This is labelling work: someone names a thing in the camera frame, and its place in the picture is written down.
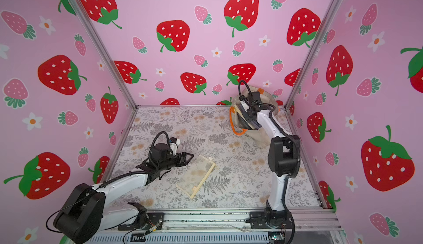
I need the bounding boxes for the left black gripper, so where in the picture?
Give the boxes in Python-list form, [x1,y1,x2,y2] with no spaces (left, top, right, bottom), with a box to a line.
[158,152,194,172]

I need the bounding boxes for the cream trim pouch underneath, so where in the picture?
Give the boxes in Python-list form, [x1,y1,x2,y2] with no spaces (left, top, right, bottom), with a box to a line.
[176,155,216,199]

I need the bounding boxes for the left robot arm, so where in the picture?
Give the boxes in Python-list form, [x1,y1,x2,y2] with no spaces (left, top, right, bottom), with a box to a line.
[53,142,194,244]

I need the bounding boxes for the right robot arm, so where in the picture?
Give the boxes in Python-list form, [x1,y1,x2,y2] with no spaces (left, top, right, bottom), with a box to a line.
[240,91,301,228]

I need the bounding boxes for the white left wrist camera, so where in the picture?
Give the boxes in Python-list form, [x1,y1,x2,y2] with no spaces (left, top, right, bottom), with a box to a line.
[169,137,181,155]

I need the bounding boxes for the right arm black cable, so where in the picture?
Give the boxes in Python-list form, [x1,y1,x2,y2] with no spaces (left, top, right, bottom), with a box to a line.
[237,80,302,244]

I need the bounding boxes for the beige canvas bag orange handles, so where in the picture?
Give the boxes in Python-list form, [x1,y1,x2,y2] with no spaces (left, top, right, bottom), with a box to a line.
[230,86,284,149]

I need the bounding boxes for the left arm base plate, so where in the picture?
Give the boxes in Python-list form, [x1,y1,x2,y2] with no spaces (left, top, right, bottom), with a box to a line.
[118,212,165,231]

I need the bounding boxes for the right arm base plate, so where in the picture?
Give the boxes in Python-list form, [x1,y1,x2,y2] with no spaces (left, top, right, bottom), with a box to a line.
[245,210,294,229]

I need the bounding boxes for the aluminium front rail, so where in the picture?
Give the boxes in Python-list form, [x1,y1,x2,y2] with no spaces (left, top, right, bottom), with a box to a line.
[87,208,348,244]

